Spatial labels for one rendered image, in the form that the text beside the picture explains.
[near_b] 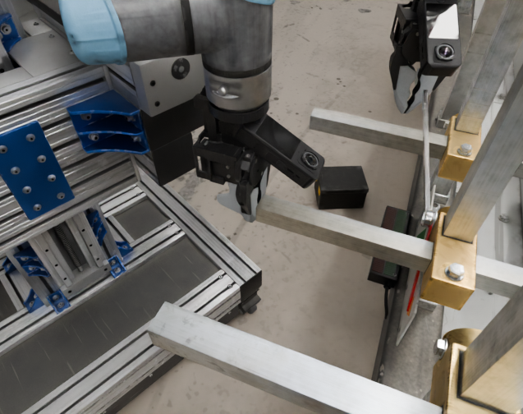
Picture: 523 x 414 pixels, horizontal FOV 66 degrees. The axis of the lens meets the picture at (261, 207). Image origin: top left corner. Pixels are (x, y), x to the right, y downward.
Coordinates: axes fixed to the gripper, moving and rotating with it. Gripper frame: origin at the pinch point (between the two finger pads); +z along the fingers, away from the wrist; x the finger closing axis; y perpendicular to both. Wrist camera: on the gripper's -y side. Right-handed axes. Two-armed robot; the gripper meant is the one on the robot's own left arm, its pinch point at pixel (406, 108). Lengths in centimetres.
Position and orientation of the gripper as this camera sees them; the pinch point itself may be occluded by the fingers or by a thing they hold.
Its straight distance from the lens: 72.1
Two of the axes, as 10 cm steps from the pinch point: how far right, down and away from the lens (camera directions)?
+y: 0.3, -7.3, 6.8
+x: -10.0, -0.2, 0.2
